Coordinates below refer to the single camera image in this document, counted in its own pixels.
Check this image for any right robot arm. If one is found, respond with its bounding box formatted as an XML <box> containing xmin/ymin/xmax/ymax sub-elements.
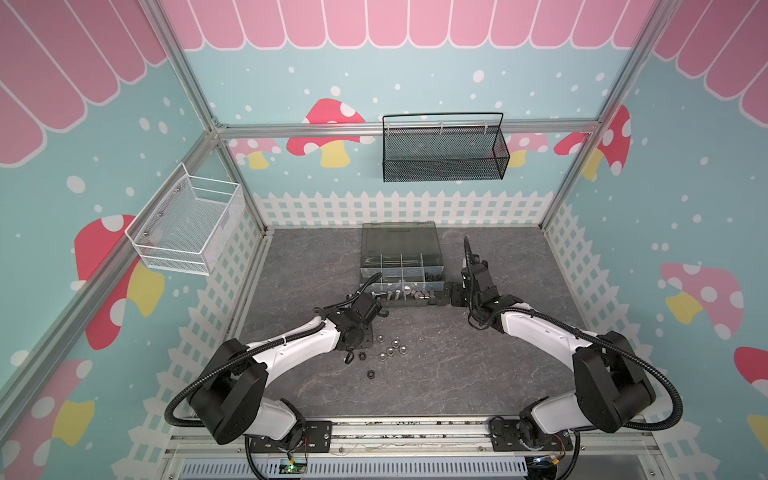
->
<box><xmin>456</xmin><ymin>240</ymin><xmax>684</xmax><ymax>450</ymax></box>

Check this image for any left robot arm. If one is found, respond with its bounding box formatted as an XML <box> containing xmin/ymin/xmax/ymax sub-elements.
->
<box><xmin>164</xmin><ymin>273</ymin><xmax>383</xmax><ymax>452</ymax></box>

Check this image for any green plastic organizer box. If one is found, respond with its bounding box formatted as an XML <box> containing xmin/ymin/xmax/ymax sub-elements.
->
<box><xmin>360</xmin><ymin>221</ymin><xmax>450</xmax><ymax>308</ymax></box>

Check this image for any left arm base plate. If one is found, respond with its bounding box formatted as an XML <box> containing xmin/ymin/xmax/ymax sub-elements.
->
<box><xmin>247</xmin><ymin>420</ymin><xmax>333</xmax><ymax>455</ymax></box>

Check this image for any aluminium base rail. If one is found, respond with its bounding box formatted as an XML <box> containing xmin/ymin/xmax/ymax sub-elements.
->
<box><xmin>155</xmin><ymin>416</ymin><xmax>673</xmax><ymax>479</ymax></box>

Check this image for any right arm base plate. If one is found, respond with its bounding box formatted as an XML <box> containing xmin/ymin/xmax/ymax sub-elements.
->
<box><xmin>488</xmin><ymin>416</ymin><xmax>573</xmax><ymax>453</ymax></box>

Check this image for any black wire mesh basket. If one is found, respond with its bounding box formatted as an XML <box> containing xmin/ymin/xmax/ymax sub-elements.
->
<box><xmin>381</xmin><ymin>112</ymin><xmax>511</xmax><ymax>183</ymax></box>

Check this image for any white wire mesh basket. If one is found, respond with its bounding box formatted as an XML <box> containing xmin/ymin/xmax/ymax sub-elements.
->
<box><xmin>125</xmin><ymin>164</ymin><xmax>245</xmax><ymax>276</ymax></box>

